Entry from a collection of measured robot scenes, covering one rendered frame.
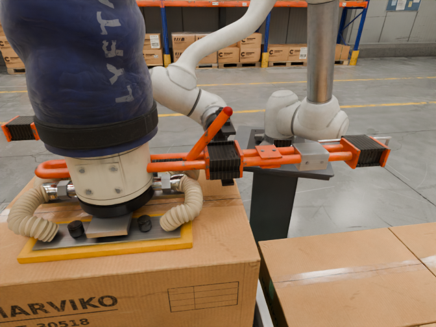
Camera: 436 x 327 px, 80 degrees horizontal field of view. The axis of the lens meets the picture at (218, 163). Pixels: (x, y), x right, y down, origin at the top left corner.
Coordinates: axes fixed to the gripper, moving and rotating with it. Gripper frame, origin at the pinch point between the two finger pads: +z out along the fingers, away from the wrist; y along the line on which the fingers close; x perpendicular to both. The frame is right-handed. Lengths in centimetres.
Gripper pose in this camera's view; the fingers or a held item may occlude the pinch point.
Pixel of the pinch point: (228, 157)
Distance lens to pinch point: 61.8
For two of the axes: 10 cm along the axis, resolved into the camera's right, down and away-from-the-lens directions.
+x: -9.9, 0.6, -1.1
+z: 1.2, 5.0, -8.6
